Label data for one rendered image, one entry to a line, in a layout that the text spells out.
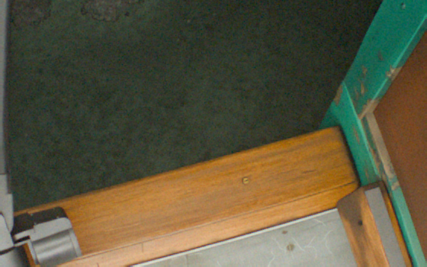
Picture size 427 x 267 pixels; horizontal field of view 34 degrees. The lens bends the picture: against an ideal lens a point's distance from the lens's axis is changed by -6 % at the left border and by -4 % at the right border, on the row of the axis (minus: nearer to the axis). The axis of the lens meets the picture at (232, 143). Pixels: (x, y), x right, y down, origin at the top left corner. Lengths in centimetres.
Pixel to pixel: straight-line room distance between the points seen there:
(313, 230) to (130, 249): 27
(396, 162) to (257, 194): 21
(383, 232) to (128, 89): 111
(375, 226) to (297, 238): 15
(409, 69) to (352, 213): 25
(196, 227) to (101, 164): 86
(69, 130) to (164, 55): 33
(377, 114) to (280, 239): 24
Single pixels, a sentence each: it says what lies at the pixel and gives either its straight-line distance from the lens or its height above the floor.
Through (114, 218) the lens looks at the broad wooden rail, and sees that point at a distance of 104.
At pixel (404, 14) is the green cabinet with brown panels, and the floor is 111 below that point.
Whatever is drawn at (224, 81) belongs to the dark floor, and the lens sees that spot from 194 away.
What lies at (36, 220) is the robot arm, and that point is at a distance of 92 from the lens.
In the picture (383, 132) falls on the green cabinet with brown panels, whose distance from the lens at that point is 98.
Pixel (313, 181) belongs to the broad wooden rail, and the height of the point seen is 76.
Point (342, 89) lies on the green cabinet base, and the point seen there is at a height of 82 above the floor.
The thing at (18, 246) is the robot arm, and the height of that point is 90.
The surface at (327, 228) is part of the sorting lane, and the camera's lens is 108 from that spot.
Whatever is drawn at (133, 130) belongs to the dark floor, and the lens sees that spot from 189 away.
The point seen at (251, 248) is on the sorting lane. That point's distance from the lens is 106.
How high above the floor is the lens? 177
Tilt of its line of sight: 71 degrees down
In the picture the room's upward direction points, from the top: 12 degrees clockwise
